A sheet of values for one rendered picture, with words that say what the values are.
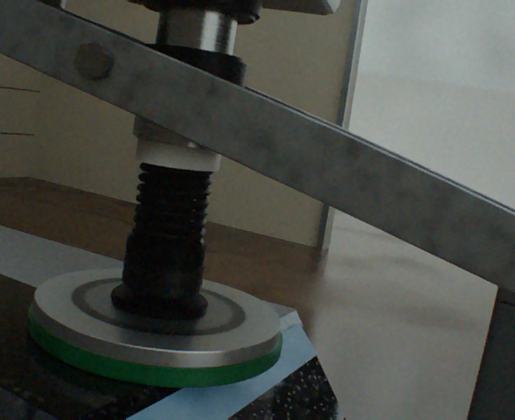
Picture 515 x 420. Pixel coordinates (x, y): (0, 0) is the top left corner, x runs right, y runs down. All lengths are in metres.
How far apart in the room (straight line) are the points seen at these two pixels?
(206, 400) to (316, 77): 5.29
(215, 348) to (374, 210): 0.15
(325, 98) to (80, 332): 5.26
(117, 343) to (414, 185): 0.23
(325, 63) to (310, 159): 5.27
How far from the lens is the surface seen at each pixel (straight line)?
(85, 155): 7.12
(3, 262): 0.74
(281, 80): 5.85
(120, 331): 0.49
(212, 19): 0.51
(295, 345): 0.66
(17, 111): 7.47
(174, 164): 0.50
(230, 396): 0.53
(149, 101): 0.48
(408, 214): 0.44
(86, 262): 0.77
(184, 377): 0.47
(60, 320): 0.50
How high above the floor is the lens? 1.06
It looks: 8 degrees down
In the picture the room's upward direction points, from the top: 9 degrees clockwise
